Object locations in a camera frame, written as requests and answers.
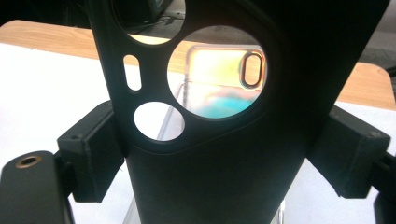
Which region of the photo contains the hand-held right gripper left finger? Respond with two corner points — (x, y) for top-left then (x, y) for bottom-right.
(56, 100), (125, 203)

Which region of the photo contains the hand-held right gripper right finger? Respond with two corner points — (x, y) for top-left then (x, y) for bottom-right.
(306, 105), (391, 200)

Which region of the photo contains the clear plastic rack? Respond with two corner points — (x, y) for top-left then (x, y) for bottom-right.
(122, 77), (286, 224)

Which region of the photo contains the black phone case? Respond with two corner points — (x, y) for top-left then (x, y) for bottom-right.
(85, 0), (391, 224)

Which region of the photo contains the iridescent phone case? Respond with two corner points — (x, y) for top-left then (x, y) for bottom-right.
(185, 43), (269, 119)

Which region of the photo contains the white board sheet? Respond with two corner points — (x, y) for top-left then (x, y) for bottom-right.
(0, 41), (396, 224)

